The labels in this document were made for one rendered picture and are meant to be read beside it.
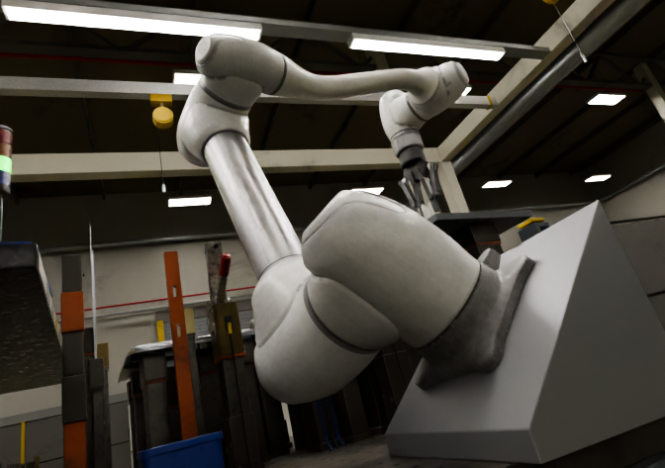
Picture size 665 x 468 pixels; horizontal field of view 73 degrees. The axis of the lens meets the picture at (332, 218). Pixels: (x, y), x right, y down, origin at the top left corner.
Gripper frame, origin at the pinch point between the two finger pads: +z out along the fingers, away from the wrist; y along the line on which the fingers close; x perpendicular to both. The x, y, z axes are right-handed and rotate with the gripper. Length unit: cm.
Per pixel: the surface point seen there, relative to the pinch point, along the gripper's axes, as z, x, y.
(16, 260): 19, 98, -1
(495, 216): 4.8, -11.2, -12.6
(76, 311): 13, 78, 41
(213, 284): 9, 50, 35
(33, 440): -31, -209, 1235
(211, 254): 2, 50, 34
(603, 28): -567, -967, -48
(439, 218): 4.8, 8.0, -6.0
